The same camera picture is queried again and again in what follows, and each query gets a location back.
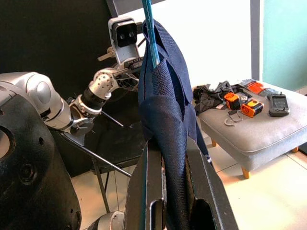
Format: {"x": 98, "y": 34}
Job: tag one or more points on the navy blue shirt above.
{"x": 165, "y": 115}

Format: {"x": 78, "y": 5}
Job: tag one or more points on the black silver robot torso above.
{"x": 31, "y": 167}

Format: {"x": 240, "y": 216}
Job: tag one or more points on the black tripod stand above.
{"x": 102, "y": 189}

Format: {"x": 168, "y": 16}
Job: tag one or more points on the blue plastic hanger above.
{"x": 149, "y": 24}

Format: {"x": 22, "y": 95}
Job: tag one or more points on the black handheld device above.
{"x": 278, "y": 105}

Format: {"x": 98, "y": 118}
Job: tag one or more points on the red orange package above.
{"x": 256, "y": 87}

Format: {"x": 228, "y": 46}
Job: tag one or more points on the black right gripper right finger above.
{"x": 211, "y": 191}

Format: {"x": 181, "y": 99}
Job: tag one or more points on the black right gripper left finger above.
{"x": 139, "y": 187}

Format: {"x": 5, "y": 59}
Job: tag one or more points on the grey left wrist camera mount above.
{"x": 124, "y": 54}

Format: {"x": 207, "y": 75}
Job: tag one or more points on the grey upholstered ottoman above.
{"x": 263, "y": 136}

